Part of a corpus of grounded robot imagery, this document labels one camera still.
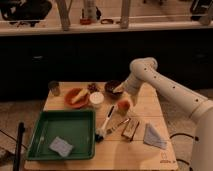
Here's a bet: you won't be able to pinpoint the black bag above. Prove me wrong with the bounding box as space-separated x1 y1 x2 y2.
0 0 52 21

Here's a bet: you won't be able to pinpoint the dark grape bunch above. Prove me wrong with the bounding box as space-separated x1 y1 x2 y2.
87 83 100 93

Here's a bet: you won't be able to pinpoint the grey folded cloth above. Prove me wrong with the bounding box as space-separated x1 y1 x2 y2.
143 123 167 150

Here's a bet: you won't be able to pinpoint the white handled dish brush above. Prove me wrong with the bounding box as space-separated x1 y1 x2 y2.
95 107 114 142

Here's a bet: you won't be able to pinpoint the black pole stand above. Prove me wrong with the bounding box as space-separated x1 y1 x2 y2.
13 122 25 171

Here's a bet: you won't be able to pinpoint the orange plate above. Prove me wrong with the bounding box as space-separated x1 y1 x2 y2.
64 88 89 109

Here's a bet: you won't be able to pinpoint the yellow corn cob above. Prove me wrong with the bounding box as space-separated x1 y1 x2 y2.
71 89 88 104

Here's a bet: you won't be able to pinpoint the green plastic tray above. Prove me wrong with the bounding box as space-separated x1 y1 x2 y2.
27 110 95 161

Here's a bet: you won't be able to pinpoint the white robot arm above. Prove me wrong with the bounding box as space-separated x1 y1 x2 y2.
114 57 213 171

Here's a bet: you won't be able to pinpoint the wooden block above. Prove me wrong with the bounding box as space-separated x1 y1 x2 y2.
122 118 139 141

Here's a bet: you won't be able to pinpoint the black cable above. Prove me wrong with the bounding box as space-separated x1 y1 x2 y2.
169 132 201 171

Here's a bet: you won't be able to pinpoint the small metal cup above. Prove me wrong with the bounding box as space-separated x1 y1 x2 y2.
48 81 60 96

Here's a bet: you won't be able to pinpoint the dark brown bowl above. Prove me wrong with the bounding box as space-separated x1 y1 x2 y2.
104 80 122 99

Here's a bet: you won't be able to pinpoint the clear plastic cup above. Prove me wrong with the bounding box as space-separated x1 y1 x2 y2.
117 100 130 116

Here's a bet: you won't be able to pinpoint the metal fork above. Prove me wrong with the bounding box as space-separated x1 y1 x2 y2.
106 118 130 135

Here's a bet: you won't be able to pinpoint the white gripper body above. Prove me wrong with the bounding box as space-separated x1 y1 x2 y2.
113 77 143 105

